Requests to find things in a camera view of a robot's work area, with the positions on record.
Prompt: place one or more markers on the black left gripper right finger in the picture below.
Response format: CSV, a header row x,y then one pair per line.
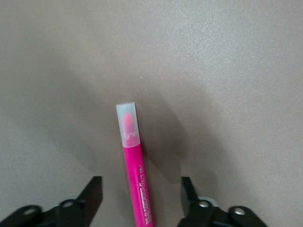
x,y
206,212

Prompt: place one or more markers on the pink marker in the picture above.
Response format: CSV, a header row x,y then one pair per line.
x,y
136,179

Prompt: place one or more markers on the brown table cover sheet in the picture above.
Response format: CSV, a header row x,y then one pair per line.
x,y
213,71

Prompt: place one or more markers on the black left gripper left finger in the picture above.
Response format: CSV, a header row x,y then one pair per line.
x,y
71,212

